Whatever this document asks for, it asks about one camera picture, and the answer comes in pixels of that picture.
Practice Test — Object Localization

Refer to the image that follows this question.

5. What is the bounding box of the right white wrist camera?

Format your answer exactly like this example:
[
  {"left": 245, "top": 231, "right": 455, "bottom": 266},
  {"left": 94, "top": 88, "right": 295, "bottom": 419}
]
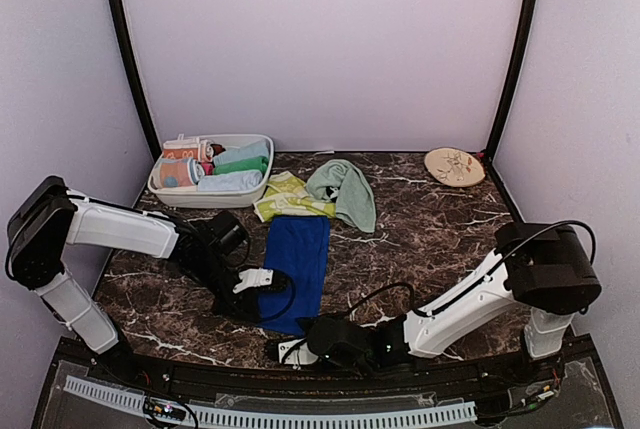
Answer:
[{"left": 276, "top": 339, "right": 319, "bottom": 368}]

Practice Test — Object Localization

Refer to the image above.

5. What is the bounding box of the sage green towel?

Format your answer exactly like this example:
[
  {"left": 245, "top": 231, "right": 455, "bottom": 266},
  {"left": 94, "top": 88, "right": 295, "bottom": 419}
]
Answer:
[{"left": 306, "top": 159, "right": 376, "bottom": 234}]

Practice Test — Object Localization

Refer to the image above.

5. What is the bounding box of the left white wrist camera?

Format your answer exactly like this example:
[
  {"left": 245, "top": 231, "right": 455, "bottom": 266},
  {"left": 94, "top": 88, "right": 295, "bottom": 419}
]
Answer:
[{"left": 233, "top": 268, "right": 274, "bottom": 294}]

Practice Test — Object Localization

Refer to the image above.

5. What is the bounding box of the light blue rolled towel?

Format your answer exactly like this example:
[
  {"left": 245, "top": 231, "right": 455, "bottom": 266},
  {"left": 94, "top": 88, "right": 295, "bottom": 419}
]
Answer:
[{"left": 213, "top": 139, "right": 270, "bottom": 166}]

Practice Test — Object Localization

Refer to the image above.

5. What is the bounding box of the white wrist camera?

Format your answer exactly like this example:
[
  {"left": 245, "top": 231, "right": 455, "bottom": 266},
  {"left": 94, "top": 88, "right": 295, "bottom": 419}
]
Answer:
[
  {"left": 276, "top": 339, "right": 319, "bottom": 368},
  {"left": 233, "top": 268, "right": 274, "bottom": 294}
]

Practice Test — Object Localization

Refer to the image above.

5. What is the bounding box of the black frame post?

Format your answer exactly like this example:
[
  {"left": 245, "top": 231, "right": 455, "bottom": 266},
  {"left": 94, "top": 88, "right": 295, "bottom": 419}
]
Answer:
[
  {"left": 108, "top": 0, "right": 162, "bottom": 159},
  {"left": 483, "top": 0, "right": 537, "bottom": 165}
]

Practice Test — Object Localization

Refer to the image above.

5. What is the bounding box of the pink red rolled towel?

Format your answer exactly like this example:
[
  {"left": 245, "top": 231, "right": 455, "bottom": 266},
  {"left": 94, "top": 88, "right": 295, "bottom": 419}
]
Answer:
[{"left": 200, "top": 143, "right": 226, "bottom": 175}]

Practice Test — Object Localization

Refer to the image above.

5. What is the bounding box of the orange blue rolled towel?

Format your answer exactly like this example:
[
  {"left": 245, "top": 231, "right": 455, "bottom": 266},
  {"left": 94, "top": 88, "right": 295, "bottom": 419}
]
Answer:
[{"left": 152, "top": 157, "right": 206, "bottom": 189}]

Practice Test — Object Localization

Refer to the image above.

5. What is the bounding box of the yellow-green patterned towel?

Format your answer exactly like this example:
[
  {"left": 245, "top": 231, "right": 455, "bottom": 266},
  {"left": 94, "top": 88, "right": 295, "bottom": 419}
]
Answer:
[{"left": 253, "top": 171, "right": 336, "bottom": 223}]

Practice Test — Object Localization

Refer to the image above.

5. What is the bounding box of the white slotted cable duct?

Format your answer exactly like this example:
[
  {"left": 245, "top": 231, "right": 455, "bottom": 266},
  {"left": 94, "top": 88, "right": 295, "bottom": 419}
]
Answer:
[{"left": 63, "top": 375, "right": 478, "bottom": 429}]

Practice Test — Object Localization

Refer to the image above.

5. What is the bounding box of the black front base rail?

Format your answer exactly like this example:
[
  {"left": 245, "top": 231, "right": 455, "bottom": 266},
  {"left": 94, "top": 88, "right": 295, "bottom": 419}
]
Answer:
[{"left": 49, "top": 336, "right": 596, "bottom": 400}]

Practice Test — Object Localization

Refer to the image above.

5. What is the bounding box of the pale blue rolled towel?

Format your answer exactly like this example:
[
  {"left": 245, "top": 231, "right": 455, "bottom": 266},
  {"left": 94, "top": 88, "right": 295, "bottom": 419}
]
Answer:
[{"left": 197, "top": 170, "right": 263, "bottom": 192}]

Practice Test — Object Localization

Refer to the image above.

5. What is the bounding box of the right black frame post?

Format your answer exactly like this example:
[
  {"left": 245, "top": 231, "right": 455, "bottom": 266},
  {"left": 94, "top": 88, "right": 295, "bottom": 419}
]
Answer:
[{"left": 483, "top": 0, "right": 537, "bottom": 165}]

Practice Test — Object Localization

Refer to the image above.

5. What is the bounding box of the orange patterned rolled towel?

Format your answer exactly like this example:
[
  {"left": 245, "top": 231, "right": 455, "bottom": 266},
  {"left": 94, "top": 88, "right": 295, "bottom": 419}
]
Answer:
[{"left": 162, "top": 134, "right": 211, "bottom": 161}]

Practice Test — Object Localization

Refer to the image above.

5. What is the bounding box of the cream bird-pattern plate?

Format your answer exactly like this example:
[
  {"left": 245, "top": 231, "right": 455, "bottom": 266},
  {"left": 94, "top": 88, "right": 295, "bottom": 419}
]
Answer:
[{"left": 424, "top": 147, "right": 486, "bottom": 188}]

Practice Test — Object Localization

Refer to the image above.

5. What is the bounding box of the white plastic basket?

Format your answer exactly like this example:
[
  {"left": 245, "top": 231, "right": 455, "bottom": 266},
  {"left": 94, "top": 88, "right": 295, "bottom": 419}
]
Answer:
[{"left": 147, "top": 134, "right": 274, "bottom": 209}]

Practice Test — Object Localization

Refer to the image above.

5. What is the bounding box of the left black frame post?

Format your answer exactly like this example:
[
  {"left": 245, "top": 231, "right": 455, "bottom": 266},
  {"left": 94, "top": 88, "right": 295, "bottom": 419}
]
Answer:
[{"left": 108, "top": 0, "right": 162, "bottom": 159}]

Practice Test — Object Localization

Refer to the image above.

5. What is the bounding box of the green rolled towel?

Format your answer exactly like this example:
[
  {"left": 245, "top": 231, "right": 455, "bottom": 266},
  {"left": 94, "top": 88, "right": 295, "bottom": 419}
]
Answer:
[{"left": 213, "top": 156, "right": 269, "bottom": 175}]

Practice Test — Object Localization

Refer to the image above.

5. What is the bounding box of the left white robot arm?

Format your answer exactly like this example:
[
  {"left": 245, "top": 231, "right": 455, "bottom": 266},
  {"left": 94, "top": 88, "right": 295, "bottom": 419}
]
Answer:
[{"left": 5, "top": 176, "right": 273, "bottom": 385}]

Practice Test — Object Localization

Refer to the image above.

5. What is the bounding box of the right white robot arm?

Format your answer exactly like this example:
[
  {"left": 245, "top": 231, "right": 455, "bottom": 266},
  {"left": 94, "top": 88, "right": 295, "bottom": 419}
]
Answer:
[{"left": 278, "top": 220, "right": 602, "bottom": 383}]

